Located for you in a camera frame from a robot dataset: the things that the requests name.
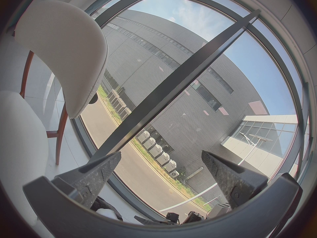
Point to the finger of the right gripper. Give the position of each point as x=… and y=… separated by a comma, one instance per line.
x=148, y=221

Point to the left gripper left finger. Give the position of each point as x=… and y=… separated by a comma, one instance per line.
x=94, y=177

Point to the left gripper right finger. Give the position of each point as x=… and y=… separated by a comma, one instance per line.
x=232, y=182

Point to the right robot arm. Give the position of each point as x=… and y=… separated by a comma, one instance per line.
x=218, y=209

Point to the window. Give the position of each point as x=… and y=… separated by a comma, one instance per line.
x=173, y=83

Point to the white chair with wooden legs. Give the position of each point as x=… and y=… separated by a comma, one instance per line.
x=64, y=46

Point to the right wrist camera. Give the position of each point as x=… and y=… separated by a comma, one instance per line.
x=172, y=217

